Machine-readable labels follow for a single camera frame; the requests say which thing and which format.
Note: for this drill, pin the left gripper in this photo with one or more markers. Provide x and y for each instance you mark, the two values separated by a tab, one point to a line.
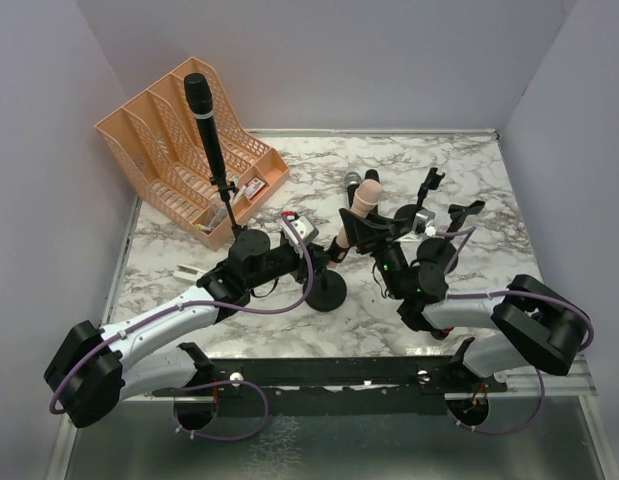
315	255

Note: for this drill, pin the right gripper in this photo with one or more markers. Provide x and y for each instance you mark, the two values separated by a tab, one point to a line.
371	235

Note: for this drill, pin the peach pink microphone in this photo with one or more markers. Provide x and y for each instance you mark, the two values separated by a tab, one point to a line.
366	197

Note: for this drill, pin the black microphone silver grille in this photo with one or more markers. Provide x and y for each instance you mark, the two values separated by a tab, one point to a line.
352	180

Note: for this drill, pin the black tripod microphone stand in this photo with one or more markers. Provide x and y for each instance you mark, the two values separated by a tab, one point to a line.
228	194

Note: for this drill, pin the black microphone white band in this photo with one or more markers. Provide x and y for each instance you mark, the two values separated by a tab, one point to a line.
200	101

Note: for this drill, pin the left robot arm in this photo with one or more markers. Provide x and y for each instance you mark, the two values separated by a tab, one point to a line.
86	375

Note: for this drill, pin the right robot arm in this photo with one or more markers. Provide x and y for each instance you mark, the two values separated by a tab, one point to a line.
530	324

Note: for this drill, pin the red white staples box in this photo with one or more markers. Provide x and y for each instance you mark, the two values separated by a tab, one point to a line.
253	187

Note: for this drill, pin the red black small bottle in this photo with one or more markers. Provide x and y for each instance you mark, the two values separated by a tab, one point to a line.
441	334

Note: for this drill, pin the small white clip piece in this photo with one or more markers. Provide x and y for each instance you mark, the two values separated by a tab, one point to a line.
187	273

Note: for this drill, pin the peach plastic file organizer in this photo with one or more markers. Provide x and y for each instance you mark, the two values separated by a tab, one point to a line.
155	140

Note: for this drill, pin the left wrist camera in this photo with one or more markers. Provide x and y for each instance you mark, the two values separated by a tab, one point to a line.
297	227

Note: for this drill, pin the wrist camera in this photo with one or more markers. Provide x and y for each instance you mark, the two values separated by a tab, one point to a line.
297	227
424	223

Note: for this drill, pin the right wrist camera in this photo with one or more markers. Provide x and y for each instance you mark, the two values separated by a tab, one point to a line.
424	223

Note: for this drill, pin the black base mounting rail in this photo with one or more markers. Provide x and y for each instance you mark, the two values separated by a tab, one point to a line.
337	386

